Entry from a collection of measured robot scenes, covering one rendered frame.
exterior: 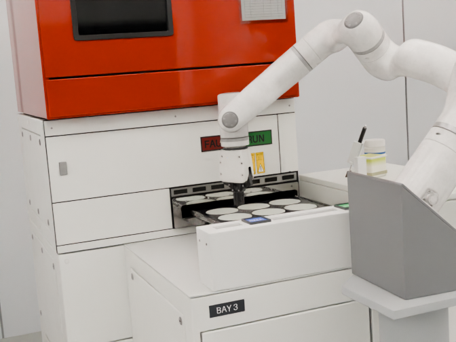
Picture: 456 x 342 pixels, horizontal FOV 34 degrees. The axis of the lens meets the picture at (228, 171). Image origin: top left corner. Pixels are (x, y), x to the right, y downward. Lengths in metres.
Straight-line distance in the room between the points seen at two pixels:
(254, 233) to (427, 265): 0.41
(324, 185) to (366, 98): 2.07
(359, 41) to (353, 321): 0.72
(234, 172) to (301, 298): 0.51
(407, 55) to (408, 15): 2.60
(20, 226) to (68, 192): 1.53
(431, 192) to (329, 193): 0.67
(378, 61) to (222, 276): 0.73
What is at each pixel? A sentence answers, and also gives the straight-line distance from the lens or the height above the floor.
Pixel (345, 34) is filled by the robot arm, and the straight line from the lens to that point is 2.01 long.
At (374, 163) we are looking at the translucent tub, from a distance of 2.33.
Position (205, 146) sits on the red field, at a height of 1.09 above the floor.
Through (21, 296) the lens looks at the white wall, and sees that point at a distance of 3.85.
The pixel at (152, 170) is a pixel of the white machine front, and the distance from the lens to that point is 2.31.
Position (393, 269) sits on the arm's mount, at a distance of 1.67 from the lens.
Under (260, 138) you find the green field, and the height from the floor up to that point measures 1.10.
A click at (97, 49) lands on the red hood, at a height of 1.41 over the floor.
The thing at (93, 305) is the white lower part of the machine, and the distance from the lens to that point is 2.35.
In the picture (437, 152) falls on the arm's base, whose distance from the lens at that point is 1.73.
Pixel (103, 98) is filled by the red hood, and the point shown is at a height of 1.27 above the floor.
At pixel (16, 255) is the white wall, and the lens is 3.80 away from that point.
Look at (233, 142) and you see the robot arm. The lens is 2.17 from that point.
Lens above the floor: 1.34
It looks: 8 degrees down
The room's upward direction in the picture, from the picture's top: 4 degrees counter-clockwise
